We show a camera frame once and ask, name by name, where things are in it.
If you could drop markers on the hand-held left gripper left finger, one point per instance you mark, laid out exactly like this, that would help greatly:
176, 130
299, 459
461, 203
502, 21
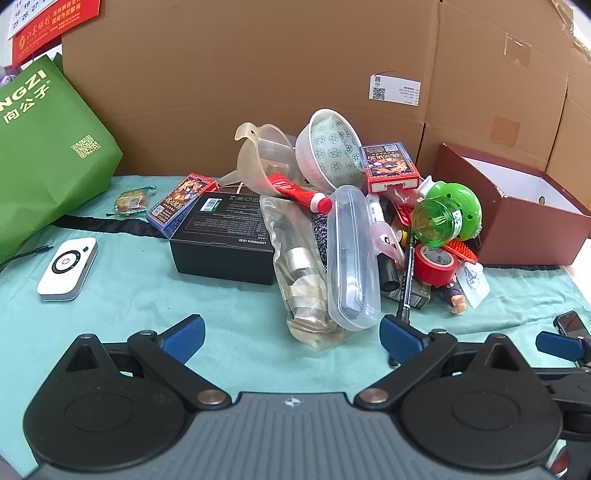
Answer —
184, 339

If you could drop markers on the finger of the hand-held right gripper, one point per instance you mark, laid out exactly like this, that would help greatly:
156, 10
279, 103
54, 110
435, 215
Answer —
558, 346

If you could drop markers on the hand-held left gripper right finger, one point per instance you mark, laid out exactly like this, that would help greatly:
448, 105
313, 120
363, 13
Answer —
399, 339

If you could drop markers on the small purple figurine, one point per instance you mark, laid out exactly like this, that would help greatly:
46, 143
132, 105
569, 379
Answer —
455, 297

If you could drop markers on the clear packet with white tag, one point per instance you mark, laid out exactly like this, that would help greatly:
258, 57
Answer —
473, 284

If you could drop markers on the clear plastic case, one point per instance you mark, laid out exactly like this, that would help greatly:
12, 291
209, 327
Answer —
353, 258

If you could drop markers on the maroon cardboard box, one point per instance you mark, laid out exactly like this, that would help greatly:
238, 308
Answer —
521, 221

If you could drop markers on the desktop with teal cloth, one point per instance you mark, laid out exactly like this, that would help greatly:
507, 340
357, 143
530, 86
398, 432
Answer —
138, 295

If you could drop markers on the black smartphone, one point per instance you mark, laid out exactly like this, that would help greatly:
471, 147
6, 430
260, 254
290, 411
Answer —
572, 323

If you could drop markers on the small yellow black box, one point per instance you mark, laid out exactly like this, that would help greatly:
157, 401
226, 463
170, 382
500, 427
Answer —
418, 295

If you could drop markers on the black pen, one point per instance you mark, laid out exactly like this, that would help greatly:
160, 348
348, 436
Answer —
407, 277

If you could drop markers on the red tape roll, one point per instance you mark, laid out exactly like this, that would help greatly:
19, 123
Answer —
434, 265

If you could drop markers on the pink plastic item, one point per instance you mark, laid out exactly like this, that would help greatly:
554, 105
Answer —
385, 240

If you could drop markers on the black product box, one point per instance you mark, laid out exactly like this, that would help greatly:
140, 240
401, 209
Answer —
221, 240

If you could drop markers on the orange plastic comb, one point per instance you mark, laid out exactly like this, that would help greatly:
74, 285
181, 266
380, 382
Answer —
464, 251

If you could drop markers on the dark glitter pouch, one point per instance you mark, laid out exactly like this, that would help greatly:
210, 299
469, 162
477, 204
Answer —
320, 240

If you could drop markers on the green plastic toy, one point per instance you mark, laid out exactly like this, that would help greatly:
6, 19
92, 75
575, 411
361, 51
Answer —
438, 217

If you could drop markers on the white marker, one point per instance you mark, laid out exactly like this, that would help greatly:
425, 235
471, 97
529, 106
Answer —
377, 210

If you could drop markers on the black cloth strip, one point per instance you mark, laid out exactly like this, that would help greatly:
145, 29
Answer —
115, 226

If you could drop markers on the blue playing card box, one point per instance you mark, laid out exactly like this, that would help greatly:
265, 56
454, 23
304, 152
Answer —
178, 203

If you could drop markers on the white pocket wifi device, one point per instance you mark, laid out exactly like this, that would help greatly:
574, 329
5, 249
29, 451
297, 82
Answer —
67, 267

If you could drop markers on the wrapped candy packet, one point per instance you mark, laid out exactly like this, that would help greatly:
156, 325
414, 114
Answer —
131, 201

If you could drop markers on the red playing card box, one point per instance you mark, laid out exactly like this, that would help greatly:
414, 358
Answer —
388, 168

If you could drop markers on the red tube with cap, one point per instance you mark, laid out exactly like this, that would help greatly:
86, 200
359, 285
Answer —
295, 191

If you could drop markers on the translucent plastic funnel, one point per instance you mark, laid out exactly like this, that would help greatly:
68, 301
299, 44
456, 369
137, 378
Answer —
263, 154

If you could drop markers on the white patterned bowl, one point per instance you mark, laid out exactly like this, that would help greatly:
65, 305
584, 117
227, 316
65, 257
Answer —
330, 150

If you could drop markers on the green paper bag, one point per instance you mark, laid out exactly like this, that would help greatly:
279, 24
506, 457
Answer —
46, 157

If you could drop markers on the white shipping label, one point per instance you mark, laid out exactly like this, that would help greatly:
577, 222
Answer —
395, 90

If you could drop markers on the red wall poster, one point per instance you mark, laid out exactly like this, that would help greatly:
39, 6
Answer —
55, 27

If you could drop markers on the white wall calendar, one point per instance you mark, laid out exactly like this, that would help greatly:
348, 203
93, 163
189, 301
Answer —
18, 11

